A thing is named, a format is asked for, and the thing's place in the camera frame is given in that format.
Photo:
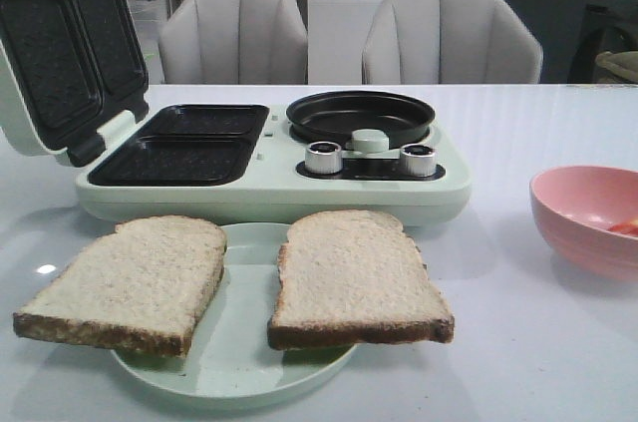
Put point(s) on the bread slice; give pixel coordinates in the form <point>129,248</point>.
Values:
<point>354,276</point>
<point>143,288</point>

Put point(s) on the pink bowl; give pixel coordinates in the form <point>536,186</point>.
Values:
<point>573,207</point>

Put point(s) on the mint green breakfast maker lid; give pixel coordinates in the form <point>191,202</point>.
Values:
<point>68,67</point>

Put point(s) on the orange shrimp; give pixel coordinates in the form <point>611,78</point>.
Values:
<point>627,227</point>

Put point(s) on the mint green breakfast maker base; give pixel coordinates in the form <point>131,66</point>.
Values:
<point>242,163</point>

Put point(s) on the left silver control knob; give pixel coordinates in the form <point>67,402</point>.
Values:
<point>323,158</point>

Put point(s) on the silver control knob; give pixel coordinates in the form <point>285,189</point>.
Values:
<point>417,160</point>
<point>323,158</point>

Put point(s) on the black round frying pan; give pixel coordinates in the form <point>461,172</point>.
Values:
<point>334,116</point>

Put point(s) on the right silver control knob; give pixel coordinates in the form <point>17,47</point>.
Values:
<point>417,160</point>

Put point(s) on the left beige upholstered chair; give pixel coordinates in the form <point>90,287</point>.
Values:
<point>234,42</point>

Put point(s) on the beige upholstered chair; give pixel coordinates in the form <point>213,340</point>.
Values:
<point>415,42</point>
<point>234,42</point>

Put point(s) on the right beige upholstered chair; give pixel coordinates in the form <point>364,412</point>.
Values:
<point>415,42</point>

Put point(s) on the mint green round plate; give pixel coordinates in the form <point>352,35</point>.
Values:
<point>230,364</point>

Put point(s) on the beige cushion at right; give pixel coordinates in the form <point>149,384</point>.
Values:
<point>618,67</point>

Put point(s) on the dark appliance at right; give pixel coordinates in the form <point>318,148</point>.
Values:
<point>607,25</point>

